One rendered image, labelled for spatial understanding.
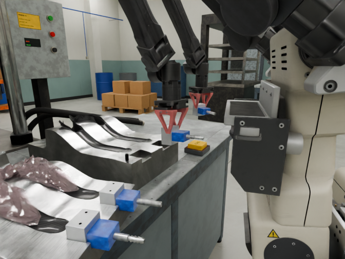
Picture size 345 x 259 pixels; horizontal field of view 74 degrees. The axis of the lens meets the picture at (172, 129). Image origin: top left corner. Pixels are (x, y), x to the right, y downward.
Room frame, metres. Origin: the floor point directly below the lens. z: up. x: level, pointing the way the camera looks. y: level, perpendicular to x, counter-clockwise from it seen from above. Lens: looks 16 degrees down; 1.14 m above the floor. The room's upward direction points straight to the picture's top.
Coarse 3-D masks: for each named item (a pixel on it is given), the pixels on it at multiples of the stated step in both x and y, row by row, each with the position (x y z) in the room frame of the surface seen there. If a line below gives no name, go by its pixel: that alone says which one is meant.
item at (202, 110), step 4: (200, 104) 1.07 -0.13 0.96; (204, 104) 1.08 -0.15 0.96; (196, 108) 1.07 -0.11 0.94; (200, 108) 1.05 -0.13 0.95; (204, 108) 1.04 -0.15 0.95; (208, 108) 1.04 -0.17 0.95; (196, 112) 1.06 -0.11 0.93; (200, 112) 1.04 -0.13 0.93; (204, 112) 1.03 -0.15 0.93; (208, 112) 1.02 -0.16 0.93; (212, 112) 1.00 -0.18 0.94
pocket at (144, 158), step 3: (141, 150) 0.66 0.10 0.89; (132, 153) 0.63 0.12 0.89; (135, 153) 0.64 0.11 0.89; (138, 153) 0.66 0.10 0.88; (141, 153) 0.66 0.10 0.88; (144, 153) 0.65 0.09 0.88; (147, 153) 0.65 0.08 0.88; (150, 153) 0.64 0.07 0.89; (135, 156) 0.64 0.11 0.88; (138, 156) 0.66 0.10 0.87; (141, 156) 0.66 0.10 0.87; (144, 156) 0.65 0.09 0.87; (147, 156) 0.65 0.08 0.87; (150, 156) 0.64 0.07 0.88; (144, 159) 0.65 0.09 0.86; (147, 159) 0.62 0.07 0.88
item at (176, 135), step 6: (174, 126) 0.68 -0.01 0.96; (162, 132) 0.67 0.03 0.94; (174, 132) 0.66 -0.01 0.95; (180, 132) 0.65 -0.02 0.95; (186, 132) 0.66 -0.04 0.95; (162, 138) 0.67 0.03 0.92; (168, 138) 0.66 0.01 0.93; (174, 138) 0.65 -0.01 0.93; (180, 138) 0.64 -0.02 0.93; (186, 138) 0.65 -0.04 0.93; (192, 138) 0.64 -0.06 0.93; (198, 138) 0.63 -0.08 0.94; (168, 144) 0.66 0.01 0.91
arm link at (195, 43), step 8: (168, 0) 0.90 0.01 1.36; (176, 0) 0.91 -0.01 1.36; (168, 8) 0.93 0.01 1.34; (176, 8) 0.91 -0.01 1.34; (176, 16) 0.93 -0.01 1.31; (184, 16) 0.94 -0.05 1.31; (176, 24) 0.96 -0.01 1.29; (184, 24) 0.95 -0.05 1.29; (184, 32) 0.96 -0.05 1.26; (192, 32) 0.98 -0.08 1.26; (184, 40) 0.99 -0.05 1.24; (192, 40) 0.99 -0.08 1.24; (184, 48) 1.01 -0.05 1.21; (192, 48) 0.99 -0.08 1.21; (200, 48) 1.03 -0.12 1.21; (184, 56) 1.04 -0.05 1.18; (192, 56) 1.00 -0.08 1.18; (200, 56) 1.03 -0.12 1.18
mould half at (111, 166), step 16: (48, 128) 0.75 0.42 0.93; (64, 128) 0.75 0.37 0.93; (96, 128) 0.81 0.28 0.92; (128, 128) 0.90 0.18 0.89; (32, 144) 0.79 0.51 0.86; (48, 144) 0.74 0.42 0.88; (64, 144) 0.70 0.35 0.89; (80, 144) 0.70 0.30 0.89; (112, 144) 0.73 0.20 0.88; (128, 144) 0.72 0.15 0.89; (144, 144) 0.71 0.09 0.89; (176, 144) 0.77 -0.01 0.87; (48, 160) 0.75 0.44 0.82; (64, 160) 0.70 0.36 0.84; (80, 160) 0.66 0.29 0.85; (96, 160) 0.62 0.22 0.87; (112, 160) 0.59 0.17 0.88; (128, 160) 0.58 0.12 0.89; (160, 160) 0.68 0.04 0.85; (176, 160) 0.77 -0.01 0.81; (96, 176) 0.63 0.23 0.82; (112, 176) 0.59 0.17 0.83; (128, 176) 0.56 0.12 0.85; (144, 176) 0.60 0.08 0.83
